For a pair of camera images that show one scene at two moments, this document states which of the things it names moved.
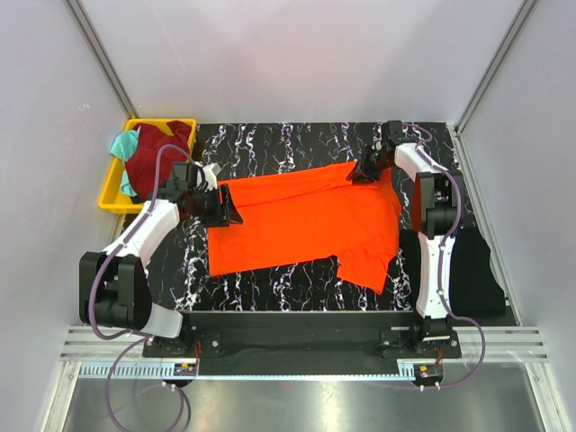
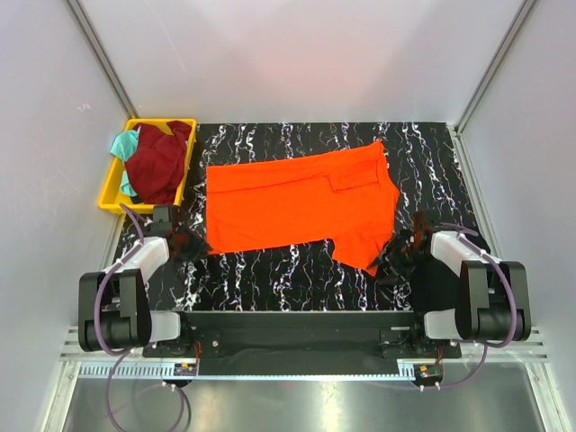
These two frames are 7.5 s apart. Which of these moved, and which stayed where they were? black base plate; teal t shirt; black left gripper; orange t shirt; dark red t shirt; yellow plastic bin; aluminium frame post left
Moved: black left gripper; orange t shirt
Stayed: teal t shirt; black base plate; aluminium frame post left; dark red t shirt; yellow plastic bin
